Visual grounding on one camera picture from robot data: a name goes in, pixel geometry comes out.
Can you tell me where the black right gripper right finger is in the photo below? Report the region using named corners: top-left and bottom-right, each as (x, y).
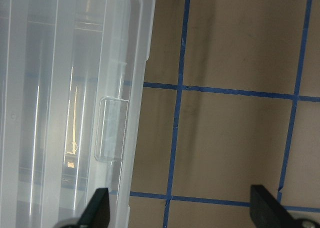
top-left (250, 185), bottom-right (320, 228)

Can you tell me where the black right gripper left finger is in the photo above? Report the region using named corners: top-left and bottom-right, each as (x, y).
top-left (57, 188), bottom-right (111, 228)

